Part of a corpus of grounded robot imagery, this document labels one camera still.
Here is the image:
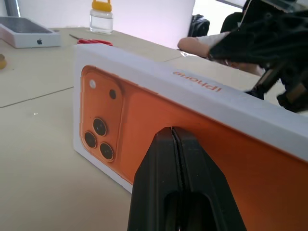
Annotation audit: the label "clear jar yellow lid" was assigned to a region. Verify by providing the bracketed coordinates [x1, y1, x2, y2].
[89, 0, 114, 34]

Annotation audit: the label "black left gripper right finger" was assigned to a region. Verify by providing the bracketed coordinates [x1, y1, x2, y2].
[172, 127, 247, 231]

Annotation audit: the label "black backpack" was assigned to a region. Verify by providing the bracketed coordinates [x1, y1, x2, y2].
[187, 13, 210, 38]

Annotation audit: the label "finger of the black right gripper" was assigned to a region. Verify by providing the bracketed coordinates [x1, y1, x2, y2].
[276, 72, 308, 113]
[244, 63, 283, 101]

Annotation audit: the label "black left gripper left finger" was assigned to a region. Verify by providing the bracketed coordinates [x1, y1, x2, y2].
[127, 127, 181, 231]

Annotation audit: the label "red handled scissors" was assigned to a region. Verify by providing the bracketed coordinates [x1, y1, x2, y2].
[69, 34, 114, 47]

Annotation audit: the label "sealed white phone box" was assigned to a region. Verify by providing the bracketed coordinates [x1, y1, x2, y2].
[0, 16, 62, 49]

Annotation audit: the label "grey window frame post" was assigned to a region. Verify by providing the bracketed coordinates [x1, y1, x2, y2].
[5, 0, 21, 18]

